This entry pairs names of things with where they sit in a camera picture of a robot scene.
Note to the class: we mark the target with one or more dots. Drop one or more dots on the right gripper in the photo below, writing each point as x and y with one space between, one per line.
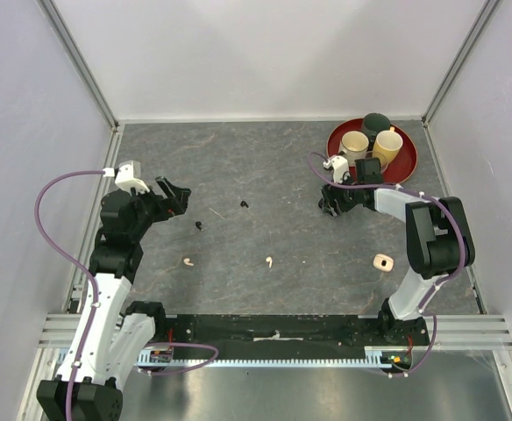
330 192

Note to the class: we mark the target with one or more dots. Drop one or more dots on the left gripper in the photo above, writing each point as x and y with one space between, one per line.
174 205

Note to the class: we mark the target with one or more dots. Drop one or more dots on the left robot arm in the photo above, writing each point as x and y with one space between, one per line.
89 383

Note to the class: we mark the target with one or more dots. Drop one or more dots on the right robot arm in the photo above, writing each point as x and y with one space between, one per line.
437 235

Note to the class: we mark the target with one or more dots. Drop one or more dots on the white earbud charging case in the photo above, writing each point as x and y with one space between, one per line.
383 262

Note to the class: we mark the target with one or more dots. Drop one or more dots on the red round tray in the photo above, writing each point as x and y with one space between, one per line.
399 170

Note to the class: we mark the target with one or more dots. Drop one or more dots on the yellow mug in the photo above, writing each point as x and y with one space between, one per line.
386 146

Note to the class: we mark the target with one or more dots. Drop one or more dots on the dark green mug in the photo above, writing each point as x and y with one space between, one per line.
373 123

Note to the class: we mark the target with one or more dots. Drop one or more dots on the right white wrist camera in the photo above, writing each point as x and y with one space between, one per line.
339 167

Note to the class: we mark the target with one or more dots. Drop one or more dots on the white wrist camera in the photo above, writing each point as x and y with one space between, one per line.
128 178
339 167

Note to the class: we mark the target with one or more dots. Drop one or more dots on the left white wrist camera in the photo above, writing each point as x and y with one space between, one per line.
128 178

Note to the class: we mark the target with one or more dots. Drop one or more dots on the white mug black handle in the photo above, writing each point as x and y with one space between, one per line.
354 145

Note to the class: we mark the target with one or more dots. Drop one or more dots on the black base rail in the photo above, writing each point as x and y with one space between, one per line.
352 330

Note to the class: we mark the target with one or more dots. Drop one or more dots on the white cable duct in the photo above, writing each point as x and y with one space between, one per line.
372 359

